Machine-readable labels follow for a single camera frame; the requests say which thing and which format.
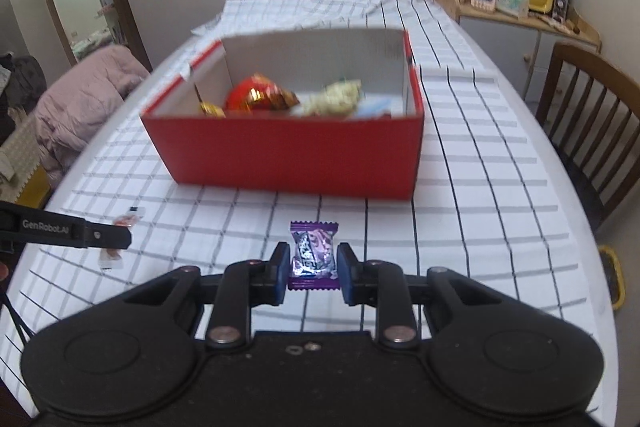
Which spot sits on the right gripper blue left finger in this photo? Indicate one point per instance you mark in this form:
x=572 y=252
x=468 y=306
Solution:
x=278 y=268

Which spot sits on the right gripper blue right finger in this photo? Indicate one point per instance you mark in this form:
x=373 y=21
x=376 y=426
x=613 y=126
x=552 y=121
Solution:
x=349 y=271

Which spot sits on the purple candy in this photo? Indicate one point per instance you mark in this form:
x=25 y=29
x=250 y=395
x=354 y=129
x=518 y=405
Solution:
x=313 y=265

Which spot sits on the light blue biscuit packet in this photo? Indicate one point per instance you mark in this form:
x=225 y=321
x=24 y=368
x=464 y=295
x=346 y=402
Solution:
x=373 y=108

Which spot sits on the pale green snack packet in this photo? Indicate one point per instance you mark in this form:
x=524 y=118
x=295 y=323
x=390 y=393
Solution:
x=339 y=99

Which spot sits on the yellow candy wrapper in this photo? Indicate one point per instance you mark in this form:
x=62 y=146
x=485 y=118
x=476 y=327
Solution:
x=207 y=108

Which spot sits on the red snack bag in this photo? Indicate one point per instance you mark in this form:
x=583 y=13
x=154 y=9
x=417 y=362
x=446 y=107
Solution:
x=258 y=92

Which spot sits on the orange small candy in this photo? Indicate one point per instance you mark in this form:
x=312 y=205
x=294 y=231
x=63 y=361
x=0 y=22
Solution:
x=119 y=238

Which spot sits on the pink jacket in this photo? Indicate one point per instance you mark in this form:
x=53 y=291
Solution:
x=75 y=108

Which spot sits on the red cardboard box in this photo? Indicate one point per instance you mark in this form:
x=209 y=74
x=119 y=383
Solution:
x=276 y=151

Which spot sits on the white grid tablecloth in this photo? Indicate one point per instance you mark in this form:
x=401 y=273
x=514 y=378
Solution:
x=320 y=213

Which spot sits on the wooden grey cabinet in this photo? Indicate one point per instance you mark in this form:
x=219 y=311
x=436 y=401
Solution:
x=521 y=49

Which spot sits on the wooden chair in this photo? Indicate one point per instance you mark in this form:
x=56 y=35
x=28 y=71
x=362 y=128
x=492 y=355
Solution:
x=589 y=110

